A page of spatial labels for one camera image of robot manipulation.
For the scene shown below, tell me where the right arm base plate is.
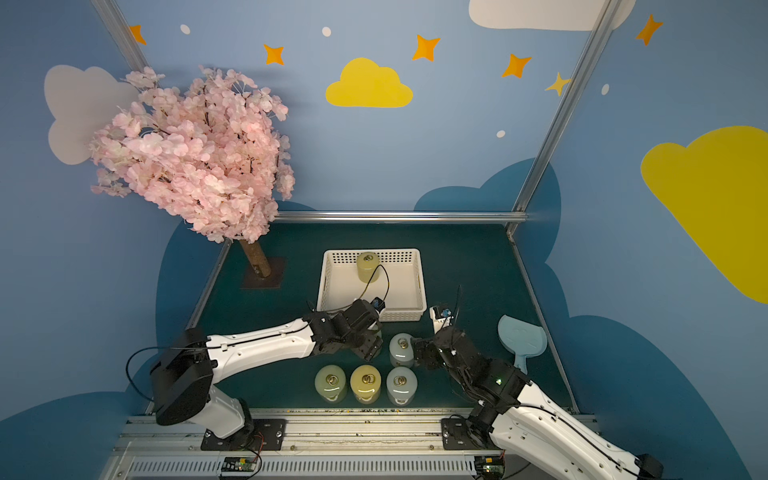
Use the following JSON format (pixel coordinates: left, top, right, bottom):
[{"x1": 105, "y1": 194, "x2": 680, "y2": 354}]
[{"x1": 440, "y1": 415, "x2": 525, "y2": 451}]

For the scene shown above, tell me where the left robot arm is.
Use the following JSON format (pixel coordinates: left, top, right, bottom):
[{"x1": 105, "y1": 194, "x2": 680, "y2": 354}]
[{"x1": 150, "y1": 297, "x2": 385, "y2": 451}]

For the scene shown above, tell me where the light blue dustpan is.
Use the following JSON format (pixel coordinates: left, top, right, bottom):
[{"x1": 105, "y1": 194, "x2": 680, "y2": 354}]
[{"x1": 497, "y1": 315, "x2": 548, "y2": 374}]

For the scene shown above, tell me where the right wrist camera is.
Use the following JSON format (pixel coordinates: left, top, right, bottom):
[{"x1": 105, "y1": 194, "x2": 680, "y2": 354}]
[{"x1": 429, "y1": 305, "x2": 454, "y2": 334}]

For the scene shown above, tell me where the yellow canister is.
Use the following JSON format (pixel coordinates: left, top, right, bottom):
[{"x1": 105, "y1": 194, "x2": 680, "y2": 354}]
[
  {"x1": 356, "y1": 251, "x2": 381, "y2": 284},
  {"x1": 349, "y1": 365, "x2": 382, "y2": 405}
]

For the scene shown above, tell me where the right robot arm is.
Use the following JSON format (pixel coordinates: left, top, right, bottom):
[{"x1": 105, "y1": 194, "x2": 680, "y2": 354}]
[{"x1": 412, "y1": 326, "x2": 664, "y2": 479}]

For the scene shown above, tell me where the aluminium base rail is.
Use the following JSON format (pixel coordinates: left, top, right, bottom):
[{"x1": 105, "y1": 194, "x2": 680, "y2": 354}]
[{"x1": 101, "y1": 408, "x2": 551, "y2": 479}]

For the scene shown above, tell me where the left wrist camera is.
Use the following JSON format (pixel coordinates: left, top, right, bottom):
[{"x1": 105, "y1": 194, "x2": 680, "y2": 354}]
[{"x1": 370, "y1": 297, "x2": 386, "y2": 313}]

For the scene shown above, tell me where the pink cherry blossom tree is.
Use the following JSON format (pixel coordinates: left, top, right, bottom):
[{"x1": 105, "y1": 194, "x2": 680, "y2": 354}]
[{"x1": 89, "y1": 67, "x2": 295, "y2": 277}]

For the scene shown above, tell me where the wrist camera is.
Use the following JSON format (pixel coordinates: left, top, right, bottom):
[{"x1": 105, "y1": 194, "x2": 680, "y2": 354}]
[
  {"x1": 370, "y1": 297, "x2": 386, "y2": 313},
  {"x1": 429, "y1": 305, "x2": 454, "y2": 334}
]

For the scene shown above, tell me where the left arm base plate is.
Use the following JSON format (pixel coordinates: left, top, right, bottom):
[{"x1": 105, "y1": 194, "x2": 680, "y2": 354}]
[{"x1": 200, "y1": 418, "x2": 287, "y2": 452}]

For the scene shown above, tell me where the dark tree base plate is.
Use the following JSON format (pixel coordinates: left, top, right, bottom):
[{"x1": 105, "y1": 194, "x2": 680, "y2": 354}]
[{"x1": 241, "y1": 256, "x2": 287, "y2": 290}]

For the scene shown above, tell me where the white perforated plastic basket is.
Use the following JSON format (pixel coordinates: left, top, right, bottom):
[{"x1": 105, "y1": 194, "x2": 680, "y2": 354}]
[{"x1": 317, "y1": 248, "x2": 427, "y2": 322}]

